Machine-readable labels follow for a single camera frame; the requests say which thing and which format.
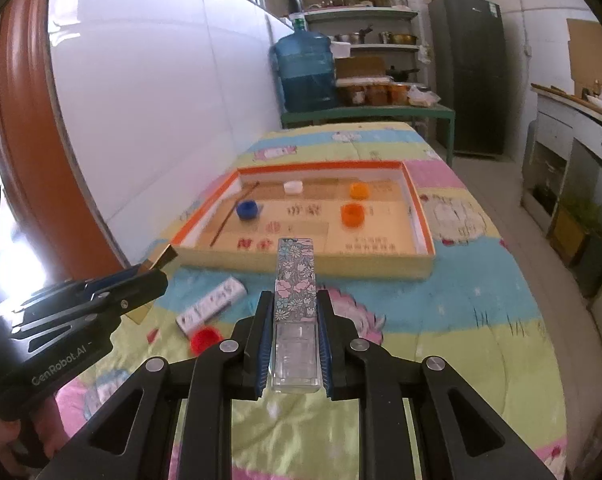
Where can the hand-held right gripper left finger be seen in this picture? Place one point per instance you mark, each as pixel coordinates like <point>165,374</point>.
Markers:
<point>263,347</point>

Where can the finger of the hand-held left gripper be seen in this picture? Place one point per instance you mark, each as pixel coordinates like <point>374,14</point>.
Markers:
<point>81,291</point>
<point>126,300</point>

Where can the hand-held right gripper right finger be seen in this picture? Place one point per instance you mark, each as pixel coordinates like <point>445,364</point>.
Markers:
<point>327,347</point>

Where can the red bottle cap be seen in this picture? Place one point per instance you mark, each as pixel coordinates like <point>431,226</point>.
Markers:
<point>204,339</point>

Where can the white slim printed box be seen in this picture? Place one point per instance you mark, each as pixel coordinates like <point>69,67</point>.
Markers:
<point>211,305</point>

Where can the clear floral rectangular box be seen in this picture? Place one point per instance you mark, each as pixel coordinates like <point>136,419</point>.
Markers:
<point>296,280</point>

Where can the orange rimmed cardboard tray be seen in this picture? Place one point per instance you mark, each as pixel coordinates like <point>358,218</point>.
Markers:
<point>361,265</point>

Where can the orange bottle cap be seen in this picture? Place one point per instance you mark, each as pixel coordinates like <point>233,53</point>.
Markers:
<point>353,216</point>
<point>359,191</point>

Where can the blue bottle cap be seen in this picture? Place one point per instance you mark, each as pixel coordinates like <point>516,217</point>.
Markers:
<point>247,210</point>

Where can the white bottle cap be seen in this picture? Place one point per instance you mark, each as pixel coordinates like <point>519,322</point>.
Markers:
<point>292,187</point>

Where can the printed cardboard liner sheet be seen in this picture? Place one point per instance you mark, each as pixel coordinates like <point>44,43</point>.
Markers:
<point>306,212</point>

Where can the brown wooden door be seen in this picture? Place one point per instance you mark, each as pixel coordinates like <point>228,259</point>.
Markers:
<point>21,135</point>

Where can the plastic food container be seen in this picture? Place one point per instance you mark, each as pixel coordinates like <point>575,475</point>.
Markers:
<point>376,93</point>
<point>351,93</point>
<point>398,93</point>

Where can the plastic bag with food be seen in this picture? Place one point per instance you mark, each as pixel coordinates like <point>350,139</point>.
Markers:
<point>423,96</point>

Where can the yellow planter with plant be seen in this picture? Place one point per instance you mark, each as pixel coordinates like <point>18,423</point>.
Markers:
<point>571,230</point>

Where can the blue water jug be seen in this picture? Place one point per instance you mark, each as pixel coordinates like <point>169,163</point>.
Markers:
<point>305,75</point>

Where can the dark green planter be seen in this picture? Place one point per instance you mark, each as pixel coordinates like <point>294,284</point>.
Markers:
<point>596,265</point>

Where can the brown cardboard box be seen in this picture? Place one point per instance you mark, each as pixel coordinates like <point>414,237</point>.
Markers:
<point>359,66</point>

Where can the black frying pan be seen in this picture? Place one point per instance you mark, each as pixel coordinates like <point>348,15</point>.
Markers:
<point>401,74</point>

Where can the dark green fridge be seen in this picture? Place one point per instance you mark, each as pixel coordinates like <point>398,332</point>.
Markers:
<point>466,75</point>

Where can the steel pot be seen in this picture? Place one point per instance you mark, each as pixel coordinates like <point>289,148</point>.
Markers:
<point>350,38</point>

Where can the golden metal bowl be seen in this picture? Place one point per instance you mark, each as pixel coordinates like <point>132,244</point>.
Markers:
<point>397,38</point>

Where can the grey kitchen counter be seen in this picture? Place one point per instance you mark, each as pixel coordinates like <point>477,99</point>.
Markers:
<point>556,125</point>

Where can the water jug pump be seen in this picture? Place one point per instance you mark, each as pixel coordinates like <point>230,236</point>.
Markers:
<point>297,17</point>

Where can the white metal shelf rack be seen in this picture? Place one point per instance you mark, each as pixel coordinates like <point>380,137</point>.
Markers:
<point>356,14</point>

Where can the cardboard sheets on wall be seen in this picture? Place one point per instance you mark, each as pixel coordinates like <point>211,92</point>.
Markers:
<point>591,50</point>

